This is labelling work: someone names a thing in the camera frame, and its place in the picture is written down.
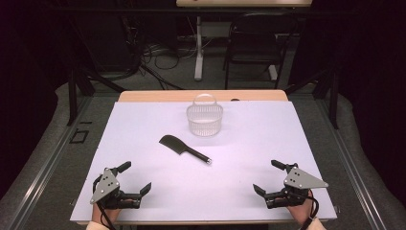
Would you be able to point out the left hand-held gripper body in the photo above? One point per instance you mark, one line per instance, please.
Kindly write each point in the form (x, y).
(107, 187)

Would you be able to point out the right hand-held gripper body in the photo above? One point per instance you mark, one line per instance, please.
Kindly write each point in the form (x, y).
(300, 180)

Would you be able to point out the black kitchen knife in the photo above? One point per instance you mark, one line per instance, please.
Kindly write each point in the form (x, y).
(178, 147)

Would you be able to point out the clear plastic basket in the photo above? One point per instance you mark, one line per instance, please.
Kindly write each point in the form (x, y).
(204, 123)

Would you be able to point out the person's left hand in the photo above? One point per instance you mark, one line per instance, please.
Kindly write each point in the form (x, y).
(105, 215)

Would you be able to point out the person's right hand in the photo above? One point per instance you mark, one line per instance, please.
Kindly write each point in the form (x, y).
(303, 211)

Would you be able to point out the white table mat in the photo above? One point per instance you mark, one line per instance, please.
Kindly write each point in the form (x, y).
(230, 179)

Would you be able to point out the wooden table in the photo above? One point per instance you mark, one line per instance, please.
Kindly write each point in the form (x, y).
(159, 96)

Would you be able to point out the black metal stand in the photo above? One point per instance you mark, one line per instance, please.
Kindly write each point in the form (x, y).
(325, 86)
(79, 83)

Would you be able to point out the black folding chair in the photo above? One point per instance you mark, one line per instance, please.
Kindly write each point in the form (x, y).
(255, 44)

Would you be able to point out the white-legged wooden desk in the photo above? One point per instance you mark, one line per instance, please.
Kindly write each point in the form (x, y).
(199, 48)

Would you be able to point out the aluminium floor rail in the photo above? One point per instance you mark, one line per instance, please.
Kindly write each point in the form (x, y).
(354, 179)
(41, 172)

